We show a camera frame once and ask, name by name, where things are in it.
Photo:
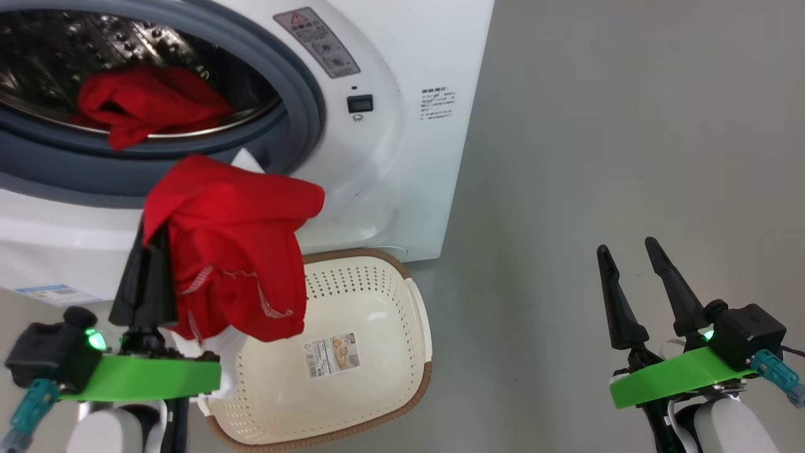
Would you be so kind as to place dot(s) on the grey warning sticker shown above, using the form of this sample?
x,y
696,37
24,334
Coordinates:
x,y
317,43

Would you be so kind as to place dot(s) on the cream basket with brown rim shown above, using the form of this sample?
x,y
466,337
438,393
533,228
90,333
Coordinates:
x,y
352,296

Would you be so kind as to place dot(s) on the teal left camera connector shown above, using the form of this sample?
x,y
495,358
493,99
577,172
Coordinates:
x,y
31,406

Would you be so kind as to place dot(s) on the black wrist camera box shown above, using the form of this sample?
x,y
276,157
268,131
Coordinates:
x,y
748,333
50,352

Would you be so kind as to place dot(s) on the paper label in basket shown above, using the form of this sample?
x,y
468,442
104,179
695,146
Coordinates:
x,y
332,356

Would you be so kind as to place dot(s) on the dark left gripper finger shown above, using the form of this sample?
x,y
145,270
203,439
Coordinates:
x,y
165,296
133,296

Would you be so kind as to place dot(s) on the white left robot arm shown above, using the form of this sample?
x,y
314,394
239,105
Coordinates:
x,y
113,431

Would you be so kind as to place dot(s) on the white front-load washing machine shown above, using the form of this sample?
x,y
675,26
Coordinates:
x,y
415,189

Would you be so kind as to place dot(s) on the black door lock slot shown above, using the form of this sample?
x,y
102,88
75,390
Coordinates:
x,y
360,103

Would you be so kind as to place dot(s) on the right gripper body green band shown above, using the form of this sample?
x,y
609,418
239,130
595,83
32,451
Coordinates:
x,y
679,377

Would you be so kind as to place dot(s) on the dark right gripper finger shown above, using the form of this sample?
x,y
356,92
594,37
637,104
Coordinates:
x,y
619,308
679,296

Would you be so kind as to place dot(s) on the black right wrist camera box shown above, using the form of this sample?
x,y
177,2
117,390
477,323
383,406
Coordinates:
x,y
748,333

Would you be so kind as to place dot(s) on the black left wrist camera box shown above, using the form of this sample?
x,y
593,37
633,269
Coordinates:
x,y
50,352

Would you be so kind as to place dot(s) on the red garment with white lining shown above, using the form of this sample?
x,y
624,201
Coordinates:
x,y
239,251

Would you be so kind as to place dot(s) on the teal camera connector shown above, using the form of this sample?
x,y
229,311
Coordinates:
x,y
31,406
777,374

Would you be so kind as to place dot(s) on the steel washing machine drum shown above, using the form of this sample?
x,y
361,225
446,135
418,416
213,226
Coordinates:
x,y
63,38

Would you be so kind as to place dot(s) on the grey rubber door seal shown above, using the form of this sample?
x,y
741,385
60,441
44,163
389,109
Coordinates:
x,y
295,126

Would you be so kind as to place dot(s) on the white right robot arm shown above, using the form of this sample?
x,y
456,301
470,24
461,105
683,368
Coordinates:
x,y
723,428

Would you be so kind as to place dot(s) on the teal right camera connector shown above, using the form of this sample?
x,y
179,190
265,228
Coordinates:
x,y
777,374

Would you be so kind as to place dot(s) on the blue energy label sticker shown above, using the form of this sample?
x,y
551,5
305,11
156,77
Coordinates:
x,y
53,294

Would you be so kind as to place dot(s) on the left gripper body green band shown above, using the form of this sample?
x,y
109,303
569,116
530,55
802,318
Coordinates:
x,y
144,377

